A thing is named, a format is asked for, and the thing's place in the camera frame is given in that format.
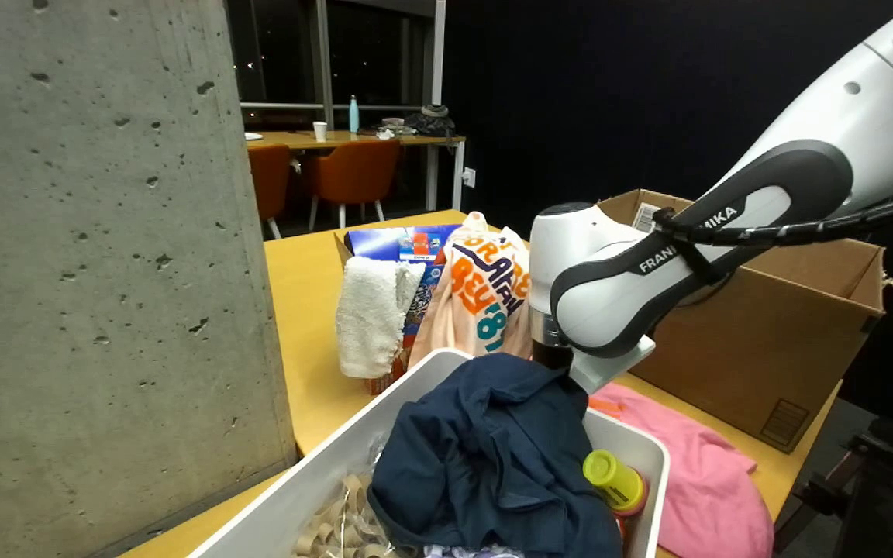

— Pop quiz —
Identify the white plastic bin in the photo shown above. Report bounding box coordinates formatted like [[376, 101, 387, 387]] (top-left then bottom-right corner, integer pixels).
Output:
[[187, 348, 671, 558]]

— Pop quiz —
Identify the window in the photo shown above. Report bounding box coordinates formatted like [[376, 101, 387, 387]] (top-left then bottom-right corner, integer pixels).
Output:
[[226, 0, 447, 131]]

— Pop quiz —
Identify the bag of tan rings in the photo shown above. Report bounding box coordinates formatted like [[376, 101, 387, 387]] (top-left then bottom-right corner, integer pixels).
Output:
[[291, 473, 418, 558]]

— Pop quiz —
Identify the white towel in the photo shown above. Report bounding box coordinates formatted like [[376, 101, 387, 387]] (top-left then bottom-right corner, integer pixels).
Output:
[[336, 256, 426, 380]]

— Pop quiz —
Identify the cream shirt with orange print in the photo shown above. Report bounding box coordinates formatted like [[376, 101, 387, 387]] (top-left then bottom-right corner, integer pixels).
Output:
[[408, 211, 534, 370]]

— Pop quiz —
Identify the navy blue cloth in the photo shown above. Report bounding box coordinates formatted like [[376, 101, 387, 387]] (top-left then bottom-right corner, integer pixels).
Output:
[[367, 353, 624, 558]]

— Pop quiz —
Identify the pink t-shirt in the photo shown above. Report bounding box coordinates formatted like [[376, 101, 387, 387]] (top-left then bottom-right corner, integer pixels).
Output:
[[588, 382, 774, 558]]

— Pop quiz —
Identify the brown cardboard box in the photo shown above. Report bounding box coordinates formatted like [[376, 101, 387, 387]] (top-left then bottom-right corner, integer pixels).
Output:
[[598, 188, 888, 454]]

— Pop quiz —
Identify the black bag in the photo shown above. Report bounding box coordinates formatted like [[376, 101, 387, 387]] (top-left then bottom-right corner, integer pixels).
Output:
[[404, 104, 457, 140]]

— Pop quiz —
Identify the orange chair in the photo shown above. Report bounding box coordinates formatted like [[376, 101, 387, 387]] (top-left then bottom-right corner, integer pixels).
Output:
[[248, 144, 297, 240], [306, 139, 403, 230]]

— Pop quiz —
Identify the black stand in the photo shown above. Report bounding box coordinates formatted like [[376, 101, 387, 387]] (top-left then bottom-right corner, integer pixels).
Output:
[[774, 417, 893, 558]]

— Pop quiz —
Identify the bottle with yellow lid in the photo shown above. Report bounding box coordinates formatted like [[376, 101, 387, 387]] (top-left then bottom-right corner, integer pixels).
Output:
[[582, 449, 649, 517]]

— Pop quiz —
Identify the blue box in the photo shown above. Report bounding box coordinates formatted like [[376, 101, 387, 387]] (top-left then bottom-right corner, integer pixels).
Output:
[[334, 225, 464, 396]]

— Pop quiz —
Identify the wooden table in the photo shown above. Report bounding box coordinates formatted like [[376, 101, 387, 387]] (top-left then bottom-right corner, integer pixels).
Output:
[[245, 130, 467, 212]]

